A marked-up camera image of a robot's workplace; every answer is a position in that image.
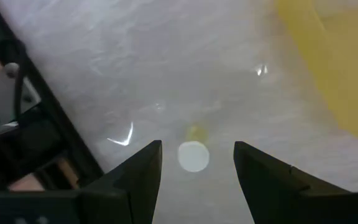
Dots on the yellow translucent plastic bin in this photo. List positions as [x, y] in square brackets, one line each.
[346, 62]

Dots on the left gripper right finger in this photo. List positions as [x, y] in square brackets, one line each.
[278, 193]

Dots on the black aluminium table frame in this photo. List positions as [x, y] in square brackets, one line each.
[50, 99]

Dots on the yellow pill bottle white cap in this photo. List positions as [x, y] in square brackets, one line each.
[193, 157]

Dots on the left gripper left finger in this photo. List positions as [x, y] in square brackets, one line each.
[129, 193]

